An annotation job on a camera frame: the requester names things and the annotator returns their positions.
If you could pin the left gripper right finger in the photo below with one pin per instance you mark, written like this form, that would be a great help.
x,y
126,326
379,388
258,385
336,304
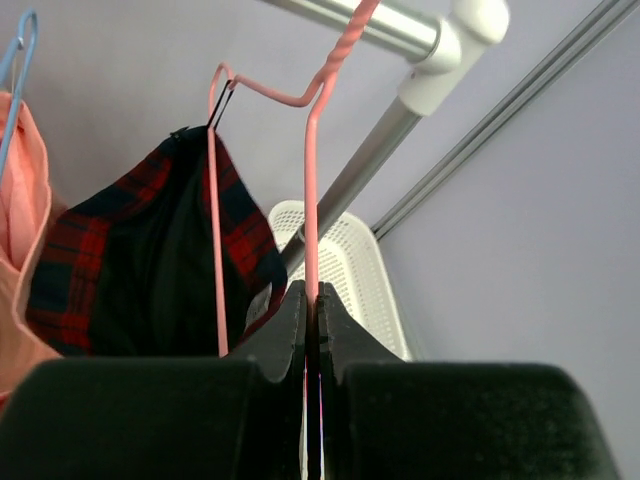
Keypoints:
x,y
350,356

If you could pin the white plastic basket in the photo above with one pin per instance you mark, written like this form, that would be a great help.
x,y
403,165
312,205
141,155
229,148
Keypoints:
x,y
350,260

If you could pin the blue wire hanger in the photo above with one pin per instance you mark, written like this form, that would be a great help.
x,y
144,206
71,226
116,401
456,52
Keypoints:
x,y
15,65

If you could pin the pink wire hanger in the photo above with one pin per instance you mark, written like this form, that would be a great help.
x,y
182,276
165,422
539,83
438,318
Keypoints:
x,y
316,95

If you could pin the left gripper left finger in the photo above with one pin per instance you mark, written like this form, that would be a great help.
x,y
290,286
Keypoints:
x,y
278,347

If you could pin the red plaid skirt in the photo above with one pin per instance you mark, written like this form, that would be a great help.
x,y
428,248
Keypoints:
x,y
130,271

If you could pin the white metal clothes rack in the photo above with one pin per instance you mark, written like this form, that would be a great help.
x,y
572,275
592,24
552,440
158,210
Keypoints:
x,y
284,51

